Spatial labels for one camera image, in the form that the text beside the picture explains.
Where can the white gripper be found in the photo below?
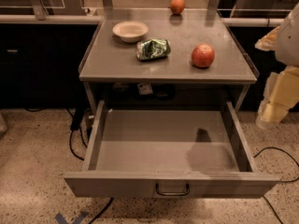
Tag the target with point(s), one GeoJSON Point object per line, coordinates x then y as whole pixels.
{"type": "Point", "coordinates": [289, 42]}

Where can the red apple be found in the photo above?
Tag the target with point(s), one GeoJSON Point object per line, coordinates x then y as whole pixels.
{"type": "Point", "coordinates": [203, 56]}

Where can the grey open drawer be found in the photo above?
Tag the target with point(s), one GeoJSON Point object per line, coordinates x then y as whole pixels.
{"type": "Point", "coordinates": [130, 151]}

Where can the orange fruit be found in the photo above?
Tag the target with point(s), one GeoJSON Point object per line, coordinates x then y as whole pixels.
{"type": "Point", "coordinates": [177, 6]}

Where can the crushed green can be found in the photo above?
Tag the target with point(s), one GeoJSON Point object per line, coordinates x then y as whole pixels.
{"type": "Point", "coordinates": [152, 49]}

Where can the white bowl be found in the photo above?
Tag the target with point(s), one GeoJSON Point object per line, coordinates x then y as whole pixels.
{"type": "Point", "coordinates": [130, 31]}

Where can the grey cabinet table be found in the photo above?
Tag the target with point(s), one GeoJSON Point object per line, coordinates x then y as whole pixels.
{"type": "Point", "coordinates": [110, 60]}

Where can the dark background counter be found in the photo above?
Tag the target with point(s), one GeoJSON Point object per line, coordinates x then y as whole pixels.
{"type": "Point", "coordinates": [39, 64]}

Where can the black drawer handle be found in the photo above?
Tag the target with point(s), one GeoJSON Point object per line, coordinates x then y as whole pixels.
{"type": "Point", "coordinates": [172, 190]}

